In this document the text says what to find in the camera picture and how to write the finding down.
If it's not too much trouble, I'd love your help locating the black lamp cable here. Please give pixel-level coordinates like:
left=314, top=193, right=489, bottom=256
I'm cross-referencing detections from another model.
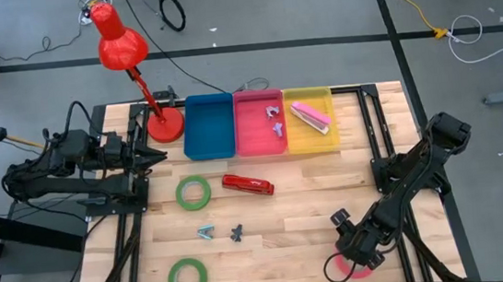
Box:
left=120, top=0, right=229, bottom=103

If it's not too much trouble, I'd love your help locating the blue plastic tray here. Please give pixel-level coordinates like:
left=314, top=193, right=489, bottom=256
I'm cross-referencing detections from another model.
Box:
left=178, top=91, right=240, bottom=163

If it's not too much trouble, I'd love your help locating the white power strip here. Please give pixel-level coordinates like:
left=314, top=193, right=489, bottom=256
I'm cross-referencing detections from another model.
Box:
left=75, top=0, right=135, bottom=27

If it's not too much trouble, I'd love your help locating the white cable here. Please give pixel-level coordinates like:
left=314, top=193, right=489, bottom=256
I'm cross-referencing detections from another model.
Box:
left=444, top=10, right=503, bottom=67

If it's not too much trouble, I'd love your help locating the green tape roll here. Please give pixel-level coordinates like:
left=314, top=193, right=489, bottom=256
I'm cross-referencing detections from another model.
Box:
left=165, top=255, right=210, bottom=282
left=172, top=172, right=215, bottom=214

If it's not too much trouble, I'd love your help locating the grey cable loop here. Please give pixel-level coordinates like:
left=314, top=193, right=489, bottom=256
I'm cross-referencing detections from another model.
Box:
left=232, top=76, right=272, bottom=95

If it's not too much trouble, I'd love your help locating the black cable coil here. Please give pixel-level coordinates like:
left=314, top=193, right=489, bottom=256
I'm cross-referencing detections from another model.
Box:
left=158, top=0, right=188, bottom=35

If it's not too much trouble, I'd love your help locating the black binder clip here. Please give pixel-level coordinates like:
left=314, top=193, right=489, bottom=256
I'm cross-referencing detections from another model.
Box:
left=228, top=222, right=246, bottom=244

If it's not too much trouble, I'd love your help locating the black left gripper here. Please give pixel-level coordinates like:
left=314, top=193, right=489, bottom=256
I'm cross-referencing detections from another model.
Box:
left=101, top=126, right=170, bottom=177

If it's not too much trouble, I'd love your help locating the black aluminium frame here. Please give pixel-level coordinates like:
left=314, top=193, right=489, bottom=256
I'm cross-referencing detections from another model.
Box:
left=56, top=69, right=483, bottom=282

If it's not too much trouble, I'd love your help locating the black clamp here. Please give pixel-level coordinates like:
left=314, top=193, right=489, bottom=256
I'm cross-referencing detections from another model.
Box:
left=151, top=84, right=180, bottom=109

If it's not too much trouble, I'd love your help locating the pink plastic tray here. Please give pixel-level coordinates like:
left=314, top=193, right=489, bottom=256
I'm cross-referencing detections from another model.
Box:
left=229, top=86, right=291, bottom=159

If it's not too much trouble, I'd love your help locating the orange extension cable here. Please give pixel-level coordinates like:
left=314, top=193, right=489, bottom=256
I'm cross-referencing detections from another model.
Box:
left=392, top=0, right=451, bottom=44

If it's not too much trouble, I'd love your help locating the yellow plastic tray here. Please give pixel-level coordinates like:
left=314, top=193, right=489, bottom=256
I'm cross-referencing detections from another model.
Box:
left=281, top=84, right=343, bottom=157

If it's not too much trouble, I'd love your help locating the red desk lamp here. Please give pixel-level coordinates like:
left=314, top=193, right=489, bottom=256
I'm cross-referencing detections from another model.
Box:
left=88, top=0, right=188, bottom=150

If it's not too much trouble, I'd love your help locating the red stapler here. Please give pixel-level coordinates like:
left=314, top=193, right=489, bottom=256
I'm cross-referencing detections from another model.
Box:
left=219, top=169, right=277, bottom=201

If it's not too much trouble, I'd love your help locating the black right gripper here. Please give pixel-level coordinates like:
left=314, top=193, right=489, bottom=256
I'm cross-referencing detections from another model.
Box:
left=330, top=205, right=388, bottom=276

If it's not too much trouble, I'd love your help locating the pink tape roll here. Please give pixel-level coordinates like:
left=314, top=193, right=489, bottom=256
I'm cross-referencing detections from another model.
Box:
left=333, top=240, right=378, bottom=282

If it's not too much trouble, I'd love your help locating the pink stapler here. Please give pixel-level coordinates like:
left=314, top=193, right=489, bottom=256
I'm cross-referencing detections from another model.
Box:
left=288, top=98, right=334, bottom=139

